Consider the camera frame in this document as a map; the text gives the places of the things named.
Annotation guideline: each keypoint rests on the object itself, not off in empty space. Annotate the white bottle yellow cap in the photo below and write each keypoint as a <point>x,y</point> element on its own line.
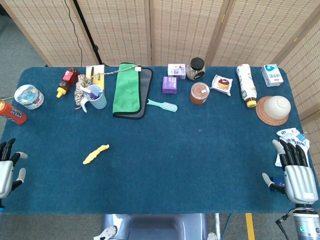
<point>246,83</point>

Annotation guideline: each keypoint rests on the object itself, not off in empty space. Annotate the glass jar black lid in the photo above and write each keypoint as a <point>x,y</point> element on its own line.
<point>196,68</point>

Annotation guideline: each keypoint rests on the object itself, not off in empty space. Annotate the green microfibre cloth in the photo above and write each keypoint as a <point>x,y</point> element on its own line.
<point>126,92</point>

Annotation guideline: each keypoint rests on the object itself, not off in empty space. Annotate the cream ceramic bowl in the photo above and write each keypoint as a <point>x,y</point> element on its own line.
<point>278,106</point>

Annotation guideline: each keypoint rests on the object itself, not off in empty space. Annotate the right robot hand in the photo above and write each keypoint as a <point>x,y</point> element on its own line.
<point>298,180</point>

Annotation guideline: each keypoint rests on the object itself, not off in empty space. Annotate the packaged donut snack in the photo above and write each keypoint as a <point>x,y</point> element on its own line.
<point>222,84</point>

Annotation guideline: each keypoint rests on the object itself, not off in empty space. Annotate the white and purple box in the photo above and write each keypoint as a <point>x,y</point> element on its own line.
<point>177,71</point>

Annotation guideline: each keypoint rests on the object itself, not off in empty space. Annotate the mint green scrub brush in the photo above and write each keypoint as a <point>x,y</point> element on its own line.
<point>167,106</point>

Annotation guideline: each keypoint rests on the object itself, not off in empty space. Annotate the yellow card blister package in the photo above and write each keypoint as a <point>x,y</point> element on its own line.
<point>98,71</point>

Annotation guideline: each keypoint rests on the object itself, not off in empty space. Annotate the grey robot torso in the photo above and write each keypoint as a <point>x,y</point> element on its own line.
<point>155,226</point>

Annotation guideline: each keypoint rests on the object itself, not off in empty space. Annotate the honey bottle yellow cap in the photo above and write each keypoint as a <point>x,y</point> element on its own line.
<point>67,81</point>

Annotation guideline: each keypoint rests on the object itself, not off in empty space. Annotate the light blue toothbrush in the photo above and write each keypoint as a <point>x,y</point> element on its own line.
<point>100,92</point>

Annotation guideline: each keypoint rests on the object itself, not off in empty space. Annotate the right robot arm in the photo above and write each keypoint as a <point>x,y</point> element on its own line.
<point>307,225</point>

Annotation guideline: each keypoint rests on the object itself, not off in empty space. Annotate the white table leg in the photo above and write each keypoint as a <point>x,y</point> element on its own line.
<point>217,225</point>

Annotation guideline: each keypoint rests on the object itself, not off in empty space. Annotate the yellow twisted cloth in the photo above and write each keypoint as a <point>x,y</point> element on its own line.
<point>95,155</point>

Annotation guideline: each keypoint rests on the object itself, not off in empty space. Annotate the purple toothpaste tube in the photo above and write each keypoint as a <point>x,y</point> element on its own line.
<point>93,94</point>

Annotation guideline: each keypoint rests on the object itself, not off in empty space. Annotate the white blue milk carton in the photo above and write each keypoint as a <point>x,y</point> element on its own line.
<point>272,75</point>

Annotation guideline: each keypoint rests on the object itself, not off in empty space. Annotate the orange red drink can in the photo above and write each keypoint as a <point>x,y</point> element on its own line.
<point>12,113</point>

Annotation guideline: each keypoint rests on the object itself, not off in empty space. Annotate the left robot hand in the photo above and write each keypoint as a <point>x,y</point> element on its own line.
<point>5,172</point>

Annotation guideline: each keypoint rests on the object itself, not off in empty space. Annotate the white bag blue print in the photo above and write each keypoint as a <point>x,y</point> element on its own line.
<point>291,136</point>

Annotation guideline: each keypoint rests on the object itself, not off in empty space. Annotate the white labelled tin can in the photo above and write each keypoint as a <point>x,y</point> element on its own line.
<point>28,96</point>

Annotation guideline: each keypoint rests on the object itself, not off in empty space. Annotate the black stand pole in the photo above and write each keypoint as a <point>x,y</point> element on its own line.
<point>86,27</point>

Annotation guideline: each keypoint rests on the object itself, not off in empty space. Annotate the purple cardboard box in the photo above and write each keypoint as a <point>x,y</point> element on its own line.
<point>170,85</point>

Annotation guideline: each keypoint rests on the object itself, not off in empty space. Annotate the blue felt table cover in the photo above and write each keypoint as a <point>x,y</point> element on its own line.
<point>160,162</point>

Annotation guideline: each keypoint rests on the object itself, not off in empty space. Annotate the grey microfibre cloth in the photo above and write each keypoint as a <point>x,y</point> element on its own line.
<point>146,87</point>

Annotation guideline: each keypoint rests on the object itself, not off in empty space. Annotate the clear jar of rubber bands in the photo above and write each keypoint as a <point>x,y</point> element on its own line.
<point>199,93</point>

